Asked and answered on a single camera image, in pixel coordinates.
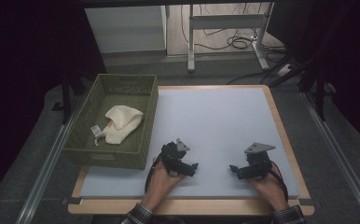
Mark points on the white power strip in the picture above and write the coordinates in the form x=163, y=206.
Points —
x=284, y=70

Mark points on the white desk frame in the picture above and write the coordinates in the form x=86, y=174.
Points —
x=224, y=21

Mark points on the green woven basket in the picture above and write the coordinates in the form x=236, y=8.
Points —
x=113, y=130

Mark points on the grey foam mat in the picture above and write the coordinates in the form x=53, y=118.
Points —
x=212, y=118

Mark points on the black tape piece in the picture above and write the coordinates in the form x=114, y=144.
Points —
x=72, y=201
x=307, y=202

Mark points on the black stand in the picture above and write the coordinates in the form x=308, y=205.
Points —
x=319, y=99
x=66, y=99

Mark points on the white cabinet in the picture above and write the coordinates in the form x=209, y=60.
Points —
x=125, y=28

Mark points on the cream printed cloth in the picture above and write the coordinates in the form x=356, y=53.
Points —
x=122, y=123

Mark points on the person's right hand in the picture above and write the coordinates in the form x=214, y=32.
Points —
x=270, y=188

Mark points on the metal floor rail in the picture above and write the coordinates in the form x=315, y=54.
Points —
x=336, y=149
x=49, y=168

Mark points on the dark curtain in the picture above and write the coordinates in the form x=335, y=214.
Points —
x=349, y=46
x=19, y=62

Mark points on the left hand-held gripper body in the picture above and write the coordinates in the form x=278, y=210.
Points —
x=172, y=155

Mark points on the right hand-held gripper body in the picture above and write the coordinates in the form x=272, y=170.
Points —
x=257, y=161

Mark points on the person's left hand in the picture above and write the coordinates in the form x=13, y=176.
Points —
x=161, y=183

